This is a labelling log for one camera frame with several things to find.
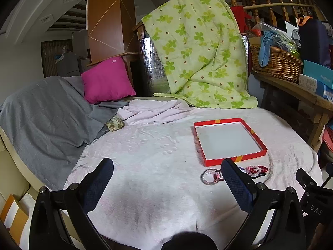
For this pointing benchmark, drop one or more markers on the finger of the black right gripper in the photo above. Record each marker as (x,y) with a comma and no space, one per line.
(304,179)

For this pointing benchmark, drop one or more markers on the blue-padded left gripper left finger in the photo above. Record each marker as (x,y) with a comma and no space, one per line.
(94,184)

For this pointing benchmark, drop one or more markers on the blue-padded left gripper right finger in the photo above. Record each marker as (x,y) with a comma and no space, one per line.
(239,183)

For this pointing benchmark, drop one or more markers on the red shallow cardboard tray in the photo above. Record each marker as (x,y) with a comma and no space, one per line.
(228,138)

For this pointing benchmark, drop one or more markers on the small floral pouch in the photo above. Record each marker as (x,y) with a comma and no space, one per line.
(114,124)

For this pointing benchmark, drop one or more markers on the grey blanket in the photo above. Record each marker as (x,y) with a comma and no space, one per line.
(49,123)

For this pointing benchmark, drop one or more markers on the wooden bench table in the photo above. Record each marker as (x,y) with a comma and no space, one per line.
(306,112)

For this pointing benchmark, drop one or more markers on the magenta pillow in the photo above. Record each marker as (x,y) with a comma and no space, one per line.
(107,81)

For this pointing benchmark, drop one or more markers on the orange white paper bags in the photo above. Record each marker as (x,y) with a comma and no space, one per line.
(15,216)

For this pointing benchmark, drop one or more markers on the white patterned box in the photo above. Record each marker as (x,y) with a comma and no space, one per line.
(316,87)

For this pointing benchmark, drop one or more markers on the silver foil insulation panel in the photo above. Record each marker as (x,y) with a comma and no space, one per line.
(154,76)

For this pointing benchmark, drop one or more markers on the teal cardboard box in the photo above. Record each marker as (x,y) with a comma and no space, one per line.
(318,72)

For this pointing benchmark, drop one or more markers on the wicker basket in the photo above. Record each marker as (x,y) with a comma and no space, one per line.
(281,65)

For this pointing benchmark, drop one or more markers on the green clover pattern quilt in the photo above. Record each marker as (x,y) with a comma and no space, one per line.
(202,51)

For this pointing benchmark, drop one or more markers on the navy bag with orange trim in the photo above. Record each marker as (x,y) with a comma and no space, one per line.
(314,40)

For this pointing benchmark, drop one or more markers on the blue cloth in basket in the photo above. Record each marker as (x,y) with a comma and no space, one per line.
(268,39)

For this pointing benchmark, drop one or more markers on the brown wooden wardrobe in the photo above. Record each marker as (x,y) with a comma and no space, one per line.
(110,24)

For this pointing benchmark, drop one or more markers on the wooden stair railing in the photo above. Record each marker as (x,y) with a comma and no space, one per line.
(265,2)

